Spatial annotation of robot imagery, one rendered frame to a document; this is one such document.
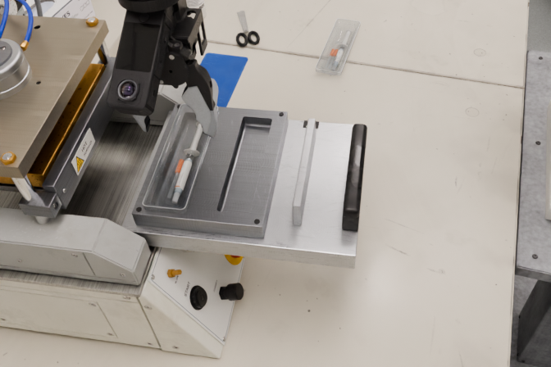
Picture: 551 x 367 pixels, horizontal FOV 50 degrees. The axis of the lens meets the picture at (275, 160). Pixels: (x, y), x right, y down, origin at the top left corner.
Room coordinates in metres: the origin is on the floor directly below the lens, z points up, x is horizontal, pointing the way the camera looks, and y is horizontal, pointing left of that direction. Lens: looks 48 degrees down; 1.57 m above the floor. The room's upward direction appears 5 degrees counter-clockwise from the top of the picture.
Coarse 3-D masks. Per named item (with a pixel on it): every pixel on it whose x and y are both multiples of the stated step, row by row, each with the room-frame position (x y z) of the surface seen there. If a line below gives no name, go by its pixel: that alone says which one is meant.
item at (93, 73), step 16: (96, 64) 0.67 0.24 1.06; (80, 80) 0.63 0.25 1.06; (96, 80) 0.64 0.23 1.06; (80, 96) 0.60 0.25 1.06; (64, 112) 0.57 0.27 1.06; (80, 112) 0.58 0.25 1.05; (64, 128) 0.54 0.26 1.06; (48, 144) 0.52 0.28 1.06; (48, 160) 0.49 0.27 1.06; (32, 176) 0.47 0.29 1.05
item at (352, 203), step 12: (360, 132) 0.54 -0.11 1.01; (360, 144) 0.52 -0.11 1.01; (360, 156) 0.50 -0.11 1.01; (348, 168) 0.48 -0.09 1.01; (360, 168) 0.48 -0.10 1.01; (348, 180) 0.46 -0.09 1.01; (360, 180) 0.46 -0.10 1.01; (348, 192) 0.44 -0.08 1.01; (360, 192) 0.44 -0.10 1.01; (348, 204) 0.42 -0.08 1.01; (360, 204) 0.43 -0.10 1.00; (348, 216) 0.41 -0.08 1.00; (348, 228) 0.41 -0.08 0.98
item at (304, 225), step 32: (288, 128) 0.60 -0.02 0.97; (320, 128) 0.59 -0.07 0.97; (352, 128) 0.59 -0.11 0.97; (288, 160) 0.54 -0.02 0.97; (320, 160) 0.53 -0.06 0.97; (288, 192) 0.48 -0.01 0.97; (320, 192) 0.48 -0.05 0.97; (128, 224) 0.45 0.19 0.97; (288, 224) 0.43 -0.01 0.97; (320, 224) 0.43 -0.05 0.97; (256, 256) 0.40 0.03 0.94; (288, 256) 0.39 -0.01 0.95; (320, 256) 0.39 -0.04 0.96; (352, 256) 0.38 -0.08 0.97
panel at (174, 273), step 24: (168, 264) 0.43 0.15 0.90; (192, 264) 0.45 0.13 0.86; (216, 264) 0.48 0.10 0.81; (240, 264) 0.51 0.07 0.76; (168, 288) 0.40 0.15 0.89; (192, 288) 0.42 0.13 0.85; (216, 288) 0.45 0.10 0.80; (192, 312) 0.39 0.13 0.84; (216, 312) 0.41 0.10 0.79; (216, 336) 0.38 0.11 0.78
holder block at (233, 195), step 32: (224, 128) 0.58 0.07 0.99; (256, 128) 0.59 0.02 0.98; (224, 160) 0.52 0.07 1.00; (256, 160) 0.53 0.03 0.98; (224, 192) 0.48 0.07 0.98; (256, 192) 0.47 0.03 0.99; (160, 224) 0.44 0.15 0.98; (192, 224) 0.43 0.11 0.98; (224, 224) 0.42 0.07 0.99; (256, 224) 0.42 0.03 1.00
